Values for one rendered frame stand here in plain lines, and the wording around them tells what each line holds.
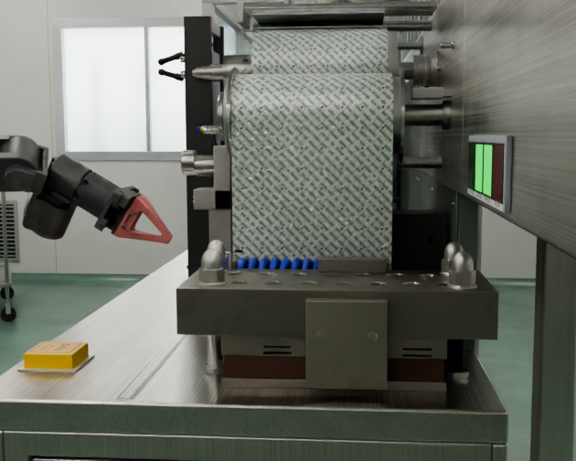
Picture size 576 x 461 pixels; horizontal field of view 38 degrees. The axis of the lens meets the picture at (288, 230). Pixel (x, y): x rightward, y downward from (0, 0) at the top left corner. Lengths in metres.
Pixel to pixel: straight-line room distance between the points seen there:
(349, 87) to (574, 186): 0.70
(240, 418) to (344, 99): 0.48
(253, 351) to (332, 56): 0.60
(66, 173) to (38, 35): 6.07
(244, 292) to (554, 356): 0.59
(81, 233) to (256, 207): 6.01
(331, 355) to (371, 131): 0.35
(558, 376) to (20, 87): 6.32
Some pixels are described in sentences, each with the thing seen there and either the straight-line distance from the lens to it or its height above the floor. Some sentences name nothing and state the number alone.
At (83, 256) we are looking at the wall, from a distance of 7.22.
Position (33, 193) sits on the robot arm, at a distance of 1.27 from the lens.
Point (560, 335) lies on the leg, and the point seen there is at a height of 0.90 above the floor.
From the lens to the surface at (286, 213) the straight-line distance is 1.22.
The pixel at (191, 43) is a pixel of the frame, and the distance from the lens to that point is 1.58.
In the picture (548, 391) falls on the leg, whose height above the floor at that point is 0.80.
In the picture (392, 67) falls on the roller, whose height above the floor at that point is 1.34.
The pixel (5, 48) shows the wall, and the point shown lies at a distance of 7.41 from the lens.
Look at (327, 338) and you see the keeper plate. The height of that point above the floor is 0.97.
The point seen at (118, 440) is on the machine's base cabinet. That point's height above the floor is 0.85.
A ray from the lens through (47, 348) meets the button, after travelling 1.22.
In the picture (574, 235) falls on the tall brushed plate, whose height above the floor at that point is 1.16.
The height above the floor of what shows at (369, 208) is 1.11.
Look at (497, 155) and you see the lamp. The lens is 0.80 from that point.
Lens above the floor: 1.22
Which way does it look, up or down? 7 degrees down
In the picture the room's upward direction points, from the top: straight up
